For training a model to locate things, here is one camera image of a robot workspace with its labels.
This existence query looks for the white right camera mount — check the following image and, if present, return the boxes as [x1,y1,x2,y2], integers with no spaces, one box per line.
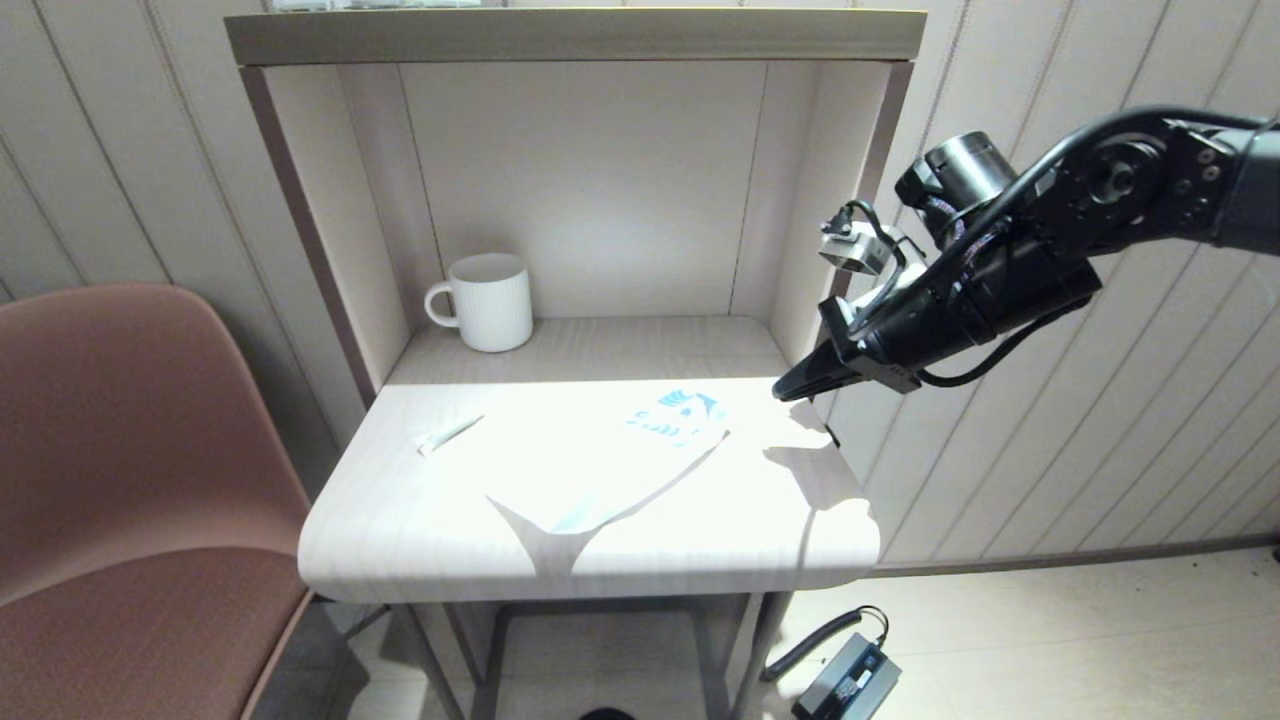
[822,235,926,329]

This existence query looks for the pink brown chair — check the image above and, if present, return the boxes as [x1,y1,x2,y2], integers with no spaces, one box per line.
[0,285,336,720]

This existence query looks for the black right camera cable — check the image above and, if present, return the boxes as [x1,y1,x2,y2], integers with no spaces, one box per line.
[830,105,1280,389]

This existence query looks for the white floral plastic bag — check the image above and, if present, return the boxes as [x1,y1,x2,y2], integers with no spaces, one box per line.
[485,385,731,536]

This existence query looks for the grey power supply box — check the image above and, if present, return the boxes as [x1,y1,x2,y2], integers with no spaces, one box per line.
[792,632,901,720]

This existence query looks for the light wood shelf desk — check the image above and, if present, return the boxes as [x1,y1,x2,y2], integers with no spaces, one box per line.
[225,8,928,720]

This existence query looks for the black ribbed power cable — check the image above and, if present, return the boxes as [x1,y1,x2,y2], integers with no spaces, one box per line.
[762,606,889,683]

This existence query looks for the white ribbed mug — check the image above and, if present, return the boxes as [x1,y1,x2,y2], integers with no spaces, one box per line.
[425,253,534,353]

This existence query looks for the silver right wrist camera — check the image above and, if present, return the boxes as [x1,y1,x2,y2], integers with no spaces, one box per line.
[820,222,906,276]

